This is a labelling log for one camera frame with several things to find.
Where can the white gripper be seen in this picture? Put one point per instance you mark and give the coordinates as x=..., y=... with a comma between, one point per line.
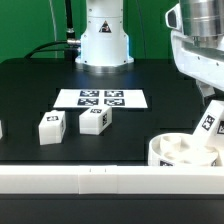
x=206, y=65

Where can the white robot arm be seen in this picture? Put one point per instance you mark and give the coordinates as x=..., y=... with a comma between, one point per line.
x=197, y=40

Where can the white marker sheet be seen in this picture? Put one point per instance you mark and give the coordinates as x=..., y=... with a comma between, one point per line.
x=84, y=98

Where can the white front fence bar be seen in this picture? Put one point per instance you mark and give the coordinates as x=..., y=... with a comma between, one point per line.
x=31, y=179

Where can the white object at left edge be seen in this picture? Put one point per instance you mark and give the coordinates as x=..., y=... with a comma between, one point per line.
x=1, y=132

